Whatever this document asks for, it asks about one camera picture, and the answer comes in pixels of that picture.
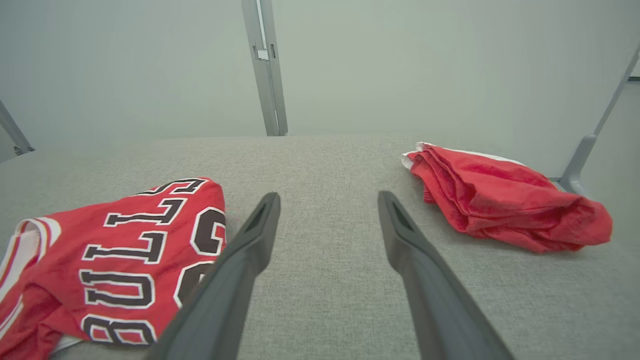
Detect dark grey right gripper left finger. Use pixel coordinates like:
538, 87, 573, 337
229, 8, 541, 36
145, 192, 282, 360

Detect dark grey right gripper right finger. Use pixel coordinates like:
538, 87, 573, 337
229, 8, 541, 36
378, 190, 516, 360

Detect red shorts with white stripe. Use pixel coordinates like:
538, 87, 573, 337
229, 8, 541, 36
401, 142, 613, 254

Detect red Bulls jersey white trim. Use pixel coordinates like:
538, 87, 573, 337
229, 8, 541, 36
0, 177, 228, 360

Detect grey fabric sofa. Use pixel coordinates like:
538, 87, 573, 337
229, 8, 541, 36
0, 132, 640, 360

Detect grey slanted support leg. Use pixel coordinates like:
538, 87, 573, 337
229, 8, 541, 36
557, 45, 640, 196
0, 100, 36, 156

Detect grey metal partition post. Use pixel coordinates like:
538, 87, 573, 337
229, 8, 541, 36
241, 0, 289, 137

